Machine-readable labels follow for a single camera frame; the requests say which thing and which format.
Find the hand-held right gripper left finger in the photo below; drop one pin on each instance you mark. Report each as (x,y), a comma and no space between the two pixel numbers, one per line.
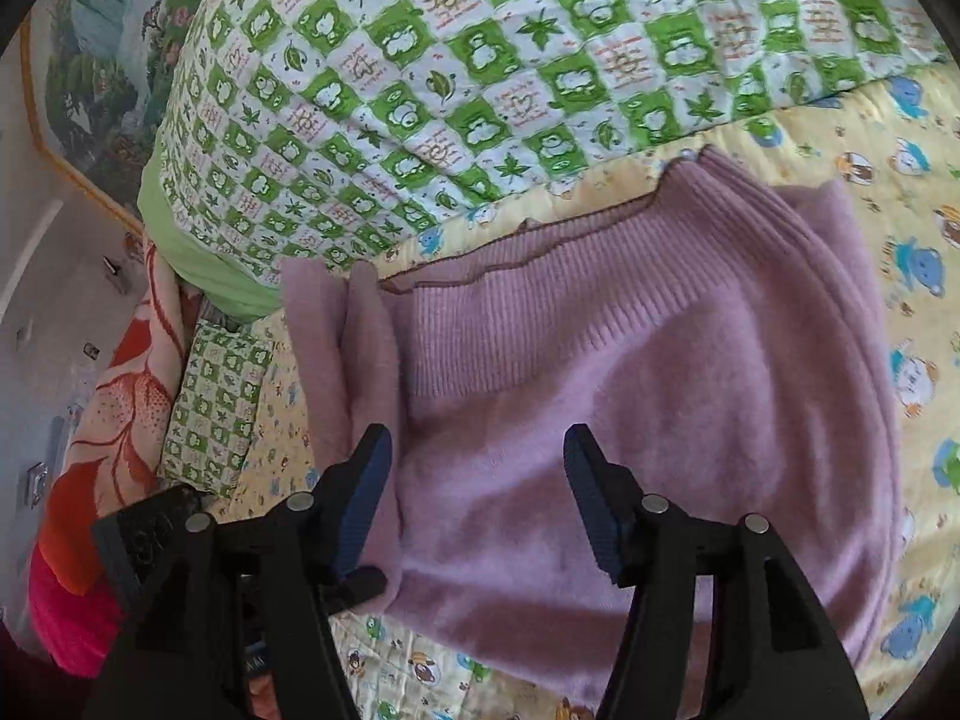
(365,506)

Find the landscape wall poster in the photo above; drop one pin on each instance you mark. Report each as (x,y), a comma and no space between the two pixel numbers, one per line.
(97,52)

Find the small green checkered pillow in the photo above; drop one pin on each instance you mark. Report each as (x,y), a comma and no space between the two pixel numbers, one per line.
(217,405)

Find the purple knit sweater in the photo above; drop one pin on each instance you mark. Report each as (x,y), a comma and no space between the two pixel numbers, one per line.
(600,405)

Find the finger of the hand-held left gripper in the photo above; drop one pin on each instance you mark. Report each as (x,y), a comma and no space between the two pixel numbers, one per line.
(364,585)

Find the white wall socket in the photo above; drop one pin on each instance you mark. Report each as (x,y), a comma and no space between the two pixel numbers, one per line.
(26,331)
(37,480)

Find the yellow cartoon print sheet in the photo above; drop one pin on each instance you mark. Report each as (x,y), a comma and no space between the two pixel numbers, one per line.
(862,187)

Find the red pink cloth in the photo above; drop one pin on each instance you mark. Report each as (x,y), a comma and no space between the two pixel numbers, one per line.
(75,630)

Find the plain green pillow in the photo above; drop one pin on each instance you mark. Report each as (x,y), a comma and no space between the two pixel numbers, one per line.
(195,262)

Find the orange floral blanket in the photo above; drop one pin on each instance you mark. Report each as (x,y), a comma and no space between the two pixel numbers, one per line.
(127,405)

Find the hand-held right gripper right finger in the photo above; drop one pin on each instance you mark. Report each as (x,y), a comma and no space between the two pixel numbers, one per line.
(592,510)

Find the small dark wall fixture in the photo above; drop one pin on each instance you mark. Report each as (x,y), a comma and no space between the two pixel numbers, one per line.
(116,271)

